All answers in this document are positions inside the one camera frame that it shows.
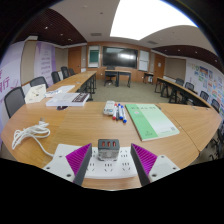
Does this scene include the white paper sheets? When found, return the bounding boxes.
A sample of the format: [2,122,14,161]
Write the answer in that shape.
[44,84,76,98]

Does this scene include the brown wooden door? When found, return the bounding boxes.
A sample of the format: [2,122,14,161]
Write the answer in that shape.
[153,53,166,84]
[67,46,83,74]

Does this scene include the white remote control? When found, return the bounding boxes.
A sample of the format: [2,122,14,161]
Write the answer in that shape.
[102,100,116,117]

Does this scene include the narrow purple wall banner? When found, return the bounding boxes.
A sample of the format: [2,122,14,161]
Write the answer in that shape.
[33,41,57,79]

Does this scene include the green wall board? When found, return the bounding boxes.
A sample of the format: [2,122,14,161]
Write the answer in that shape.
[87,45,101,68]

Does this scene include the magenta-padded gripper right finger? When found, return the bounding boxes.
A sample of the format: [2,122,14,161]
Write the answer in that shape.
[130,143,181,187]

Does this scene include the white and maroon book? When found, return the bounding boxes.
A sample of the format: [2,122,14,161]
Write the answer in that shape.
[45,92,91,108]

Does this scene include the white power strip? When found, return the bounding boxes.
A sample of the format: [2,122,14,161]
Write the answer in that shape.
[53,143,138,180]

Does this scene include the small wooden side table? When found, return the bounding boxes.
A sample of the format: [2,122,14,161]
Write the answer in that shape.
[142,71,155,85]

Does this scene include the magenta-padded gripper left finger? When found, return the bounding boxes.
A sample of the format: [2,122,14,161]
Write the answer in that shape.
[42,143,93,187]

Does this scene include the long wooden table row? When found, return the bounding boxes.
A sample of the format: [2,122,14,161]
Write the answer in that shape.
[154,77,213,108]
[48,70,98,101]

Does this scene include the wooden teacher desk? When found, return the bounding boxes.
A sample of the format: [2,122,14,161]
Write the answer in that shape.
[104,69,133,89]

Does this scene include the bright ceiling light panel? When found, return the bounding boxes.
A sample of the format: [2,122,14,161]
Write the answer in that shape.
[109,0,198,41]

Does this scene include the white wall board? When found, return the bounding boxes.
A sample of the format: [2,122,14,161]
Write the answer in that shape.
[138,49,150,72]

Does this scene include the white paper box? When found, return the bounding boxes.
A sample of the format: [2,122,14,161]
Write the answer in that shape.
[24,83,47,104]

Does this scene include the row of black office chairs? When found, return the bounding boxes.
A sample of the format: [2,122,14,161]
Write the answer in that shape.
[3,65,76,119]
[174,77,224,161]

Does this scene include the large black wall screen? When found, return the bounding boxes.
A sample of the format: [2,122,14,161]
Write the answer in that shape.
[102,46,139,69]

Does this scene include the large purple wall banner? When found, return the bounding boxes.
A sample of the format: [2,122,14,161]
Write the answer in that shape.
[0,41,26,118]

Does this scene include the black swivel chair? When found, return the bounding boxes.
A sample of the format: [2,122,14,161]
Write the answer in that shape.
[103,65,117,86]

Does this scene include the white power strip cable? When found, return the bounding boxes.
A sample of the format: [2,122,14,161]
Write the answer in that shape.
[11,120,56,158]

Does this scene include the blue whiteboard marker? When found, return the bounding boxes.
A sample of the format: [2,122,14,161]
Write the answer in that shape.
[120,105,128,124]
[117,103,124,121]

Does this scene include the colourful wall picture display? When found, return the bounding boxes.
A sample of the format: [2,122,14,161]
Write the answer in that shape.
[184,58,224,118]

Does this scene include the green and white booklet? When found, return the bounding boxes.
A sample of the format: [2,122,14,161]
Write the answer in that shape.
[125,102,181,142]

